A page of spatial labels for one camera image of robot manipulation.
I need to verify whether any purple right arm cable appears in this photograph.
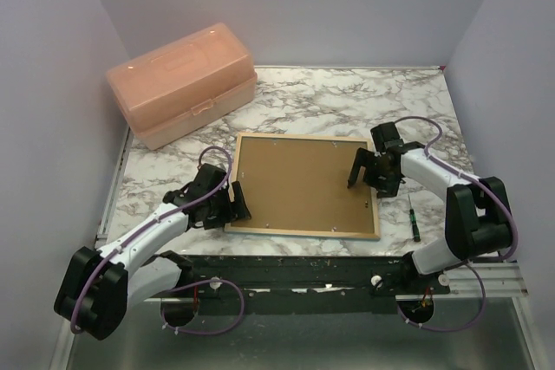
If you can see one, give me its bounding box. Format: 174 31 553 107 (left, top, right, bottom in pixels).
392 115 519 333

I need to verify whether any blue wooden picture frame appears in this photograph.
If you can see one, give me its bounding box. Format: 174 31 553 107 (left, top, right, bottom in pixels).
224 131 382 241

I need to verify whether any pink plastic storage box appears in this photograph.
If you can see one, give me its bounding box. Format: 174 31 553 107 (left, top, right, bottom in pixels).
106 23 258 150

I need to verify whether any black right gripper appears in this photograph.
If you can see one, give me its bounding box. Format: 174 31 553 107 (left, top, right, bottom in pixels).
348 147 400 199

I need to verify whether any brown backing board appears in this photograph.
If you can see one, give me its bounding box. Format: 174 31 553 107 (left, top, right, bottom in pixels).
232 136 376 235

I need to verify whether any green black screwdriver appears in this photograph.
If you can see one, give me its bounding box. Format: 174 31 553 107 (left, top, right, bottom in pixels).
408 196 421 243

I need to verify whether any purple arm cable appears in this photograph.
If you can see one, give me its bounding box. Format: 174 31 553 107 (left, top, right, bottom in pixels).
71 146 246 337
392 115 519 333

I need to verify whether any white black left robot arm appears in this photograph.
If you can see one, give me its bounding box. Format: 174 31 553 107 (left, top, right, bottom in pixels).
54 164 251 341

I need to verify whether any aluminium front rail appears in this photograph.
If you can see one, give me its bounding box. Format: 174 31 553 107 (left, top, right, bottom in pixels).
446 263 528 298

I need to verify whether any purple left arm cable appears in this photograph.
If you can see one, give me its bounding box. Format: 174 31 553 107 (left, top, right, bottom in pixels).
71 146 246 337

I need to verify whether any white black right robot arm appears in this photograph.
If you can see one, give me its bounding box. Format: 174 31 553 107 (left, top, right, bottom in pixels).
348 122 518 294

